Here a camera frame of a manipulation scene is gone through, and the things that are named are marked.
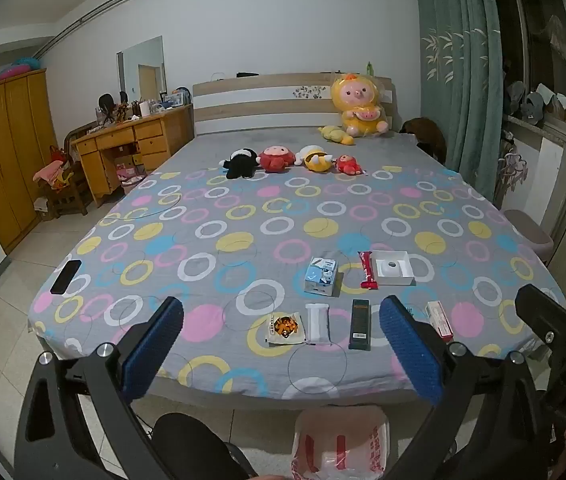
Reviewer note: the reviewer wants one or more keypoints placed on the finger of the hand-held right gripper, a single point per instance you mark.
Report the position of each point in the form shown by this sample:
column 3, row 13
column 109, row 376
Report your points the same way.
column 548, row 310

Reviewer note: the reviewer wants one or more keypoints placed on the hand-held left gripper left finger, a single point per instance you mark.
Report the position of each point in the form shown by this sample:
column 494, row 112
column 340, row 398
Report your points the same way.
column 153, row 350

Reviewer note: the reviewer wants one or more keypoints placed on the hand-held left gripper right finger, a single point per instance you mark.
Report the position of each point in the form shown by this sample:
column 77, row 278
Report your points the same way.
column 413, row 355

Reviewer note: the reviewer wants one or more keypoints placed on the white and red slim box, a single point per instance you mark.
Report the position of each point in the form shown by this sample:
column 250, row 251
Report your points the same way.
column 439, row 319

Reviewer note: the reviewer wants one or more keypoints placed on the dark green slim box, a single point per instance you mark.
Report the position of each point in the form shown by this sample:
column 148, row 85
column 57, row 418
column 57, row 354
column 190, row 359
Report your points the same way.
column 360, row 325

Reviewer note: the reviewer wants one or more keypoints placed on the white wrapper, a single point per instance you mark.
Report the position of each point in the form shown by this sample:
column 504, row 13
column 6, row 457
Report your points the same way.
column 318, row 325

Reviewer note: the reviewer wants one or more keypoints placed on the white and red plastic bag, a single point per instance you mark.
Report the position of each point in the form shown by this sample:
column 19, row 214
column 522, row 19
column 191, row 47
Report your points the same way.
column 358, row 440

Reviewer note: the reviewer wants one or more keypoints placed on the blue cartoon-print carton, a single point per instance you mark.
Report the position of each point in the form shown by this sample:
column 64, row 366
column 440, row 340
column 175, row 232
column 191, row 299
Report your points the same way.
column 321, row 276

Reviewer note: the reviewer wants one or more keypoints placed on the white and orange snack packet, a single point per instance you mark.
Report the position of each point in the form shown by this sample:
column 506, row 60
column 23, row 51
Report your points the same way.
column 285, row 329

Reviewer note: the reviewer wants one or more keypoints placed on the pink-grey stool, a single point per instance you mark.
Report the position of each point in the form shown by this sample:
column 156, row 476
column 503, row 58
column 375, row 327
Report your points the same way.
column 530, row 230

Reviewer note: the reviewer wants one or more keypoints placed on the open white box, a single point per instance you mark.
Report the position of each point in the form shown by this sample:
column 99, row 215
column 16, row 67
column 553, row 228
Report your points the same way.
column 393, row 271

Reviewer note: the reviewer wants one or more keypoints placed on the red snack wrapper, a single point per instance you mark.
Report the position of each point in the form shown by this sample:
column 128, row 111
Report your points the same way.
column 368, row 270

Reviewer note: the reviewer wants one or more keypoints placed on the person's leg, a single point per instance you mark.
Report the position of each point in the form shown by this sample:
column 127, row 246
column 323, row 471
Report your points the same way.
column 193, row 445

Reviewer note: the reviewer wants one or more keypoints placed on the black smartphone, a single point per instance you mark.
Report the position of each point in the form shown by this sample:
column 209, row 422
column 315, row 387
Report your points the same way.
column 65, row 277

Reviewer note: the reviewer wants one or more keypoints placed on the flower ornament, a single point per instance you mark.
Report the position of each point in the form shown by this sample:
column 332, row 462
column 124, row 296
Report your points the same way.
column 513, row 172

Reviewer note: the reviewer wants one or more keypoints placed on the circle-print bed sheet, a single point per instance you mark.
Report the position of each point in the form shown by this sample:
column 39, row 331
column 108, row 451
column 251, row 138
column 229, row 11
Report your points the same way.
column 243, row 220

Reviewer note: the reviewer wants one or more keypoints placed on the wooden chair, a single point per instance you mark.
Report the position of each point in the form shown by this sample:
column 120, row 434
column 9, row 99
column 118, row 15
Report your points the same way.
column 70, row 195

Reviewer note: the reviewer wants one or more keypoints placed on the boxes under desk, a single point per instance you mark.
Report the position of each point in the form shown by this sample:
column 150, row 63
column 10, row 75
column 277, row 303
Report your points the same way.
column 128, row 165

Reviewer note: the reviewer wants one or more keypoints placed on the grey caps on windowsill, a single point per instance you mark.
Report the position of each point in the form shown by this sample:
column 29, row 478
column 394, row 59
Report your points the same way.
column 533, row 105

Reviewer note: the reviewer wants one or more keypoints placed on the small red plush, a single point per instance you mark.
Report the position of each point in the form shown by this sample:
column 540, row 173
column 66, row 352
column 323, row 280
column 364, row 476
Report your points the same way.
column 349, row 165

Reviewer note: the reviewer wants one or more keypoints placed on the pink clothing pile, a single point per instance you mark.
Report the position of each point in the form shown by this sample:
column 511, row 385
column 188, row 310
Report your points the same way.
column 50, row 172

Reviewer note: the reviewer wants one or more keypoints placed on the black and white plush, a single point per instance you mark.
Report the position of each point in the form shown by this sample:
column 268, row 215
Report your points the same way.
column 240, row 164

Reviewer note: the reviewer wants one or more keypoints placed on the wooden desk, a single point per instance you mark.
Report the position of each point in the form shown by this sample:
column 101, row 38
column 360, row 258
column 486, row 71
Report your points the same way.
column 133, row 137

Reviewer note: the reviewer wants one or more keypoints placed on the yellow bee plush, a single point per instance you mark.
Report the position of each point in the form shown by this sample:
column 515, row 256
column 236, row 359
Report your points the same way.
column 315, row 158

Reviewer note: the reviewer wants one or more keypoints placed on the red round plush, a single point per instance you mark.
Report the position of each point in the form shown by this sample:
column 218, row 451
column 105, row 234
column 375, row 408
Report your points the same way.
column 275, row 158

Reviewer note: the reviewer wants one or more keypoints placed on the small yellow plush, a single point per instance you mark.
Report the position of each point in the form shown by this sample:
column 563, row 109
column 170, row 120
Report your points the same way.
column 335, row 134

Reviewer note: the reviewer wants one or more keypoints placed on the paper towel roll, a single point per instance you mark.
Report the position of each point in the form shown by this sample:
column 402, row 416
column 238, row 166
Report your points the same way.
column 144, row 109

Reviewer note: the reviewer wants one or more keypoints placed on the yellow wooden wardrobe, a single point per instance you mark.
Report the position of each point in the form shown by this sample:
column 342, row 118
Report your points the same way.
column 3, row 155

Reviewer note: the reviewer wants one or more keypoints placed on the green leaf-print curtain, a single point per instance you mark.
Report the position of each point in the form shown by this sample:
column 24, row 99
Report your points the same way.
column 455, row 75

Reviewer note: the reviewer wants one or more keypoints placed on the blue box on desk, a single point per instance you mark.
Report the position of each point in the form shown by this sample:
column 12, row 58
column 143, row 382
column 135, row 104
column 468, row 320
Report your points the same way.
column 174, row 99

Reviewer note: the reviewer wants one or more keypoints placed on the large yellow pig plush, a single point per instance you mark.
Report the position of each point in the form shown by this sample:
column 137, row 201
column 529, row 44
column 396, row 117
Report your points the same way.
column 360, row 105

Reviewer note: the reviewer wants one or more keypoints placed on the striped wooden headboard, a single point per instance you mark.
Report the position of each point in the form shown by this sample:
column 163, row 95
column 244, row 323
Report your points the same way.
column 263, row 105

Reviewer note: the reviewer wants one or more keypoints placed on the wall mirror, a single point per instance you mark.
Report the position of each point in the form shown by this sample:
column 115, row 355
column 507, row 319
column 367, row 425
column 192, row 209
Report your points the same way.
column 138, row 65

